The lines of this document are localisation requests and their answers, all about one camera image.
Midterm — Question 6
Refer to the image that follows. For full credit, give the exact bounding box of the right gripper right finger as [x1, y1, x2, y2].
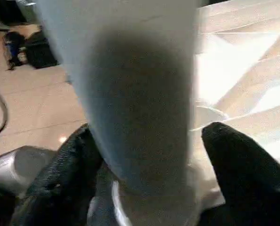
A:
[200, 121, 280, 226]

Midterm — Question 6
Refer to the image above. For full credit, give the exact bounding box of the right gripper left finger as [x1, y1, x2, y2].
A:
[12, 123, 106, 226]

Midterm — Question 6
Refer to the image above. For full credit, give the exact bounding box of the white plastic table top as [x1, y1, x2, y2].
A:
[111, 0, 280, 226]

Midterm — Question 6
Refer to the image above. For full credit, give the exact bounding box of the white plastic table leg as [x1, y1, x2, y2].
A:
[35, 0, 202, 197]

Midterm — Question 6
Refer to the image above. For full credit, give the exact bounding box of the black equipment case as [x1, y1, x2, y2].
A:
[2, 30, 58, 71]

